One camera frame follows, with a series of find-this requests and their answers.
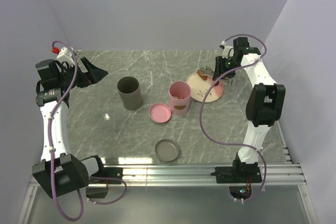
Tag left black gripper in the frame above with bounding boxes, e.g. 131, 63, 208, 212
58, 57, 108, 90

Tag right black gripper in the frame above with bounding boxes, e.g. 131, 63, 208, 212
212, 56, 240, 81

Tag metal food tongs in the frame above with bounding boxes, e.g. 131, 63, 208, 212
197, 66, 236, 85

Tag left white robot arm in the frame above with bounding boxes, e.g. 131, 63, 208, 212
32, 57, 108, 197

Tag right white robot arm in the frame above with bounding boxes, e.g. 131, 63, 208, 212
212, 34, 286, 184

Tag brown sausage far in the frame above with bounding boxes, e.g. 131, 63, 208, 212
198, 73, 208, 81

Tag pink cream plate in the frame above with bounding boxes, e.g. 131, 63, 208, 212
186, 72, 224, 103

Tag grey cylindrical container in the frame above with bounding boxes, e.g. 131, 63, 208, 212
117, 76, 143, 111

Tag pink cylindrical container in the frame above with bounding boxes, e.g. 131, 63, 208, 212
169, 81, 191, 115

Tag pink lid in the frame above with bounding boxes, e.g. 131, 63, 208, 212
149, 103, 172, 124

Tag grey lid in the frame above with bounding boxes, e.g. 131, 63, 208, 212
155, 139, 180, 162

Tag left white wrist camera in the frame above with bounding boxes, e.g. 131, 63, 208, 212
52, 47, 76, 66

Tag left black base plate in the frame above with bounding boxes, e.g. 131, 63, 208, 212
102, 167, 123, 184

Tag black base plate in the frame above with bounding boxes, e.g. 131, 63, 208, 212
210, 166, 263, 184
102, 167, 123, 184

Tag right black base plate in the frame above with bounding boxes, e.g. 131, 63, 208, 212
210, 166, 263, 184

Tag aluminium mounting rail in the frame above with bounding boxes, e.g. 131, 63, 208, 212
28, 163, 307, 188

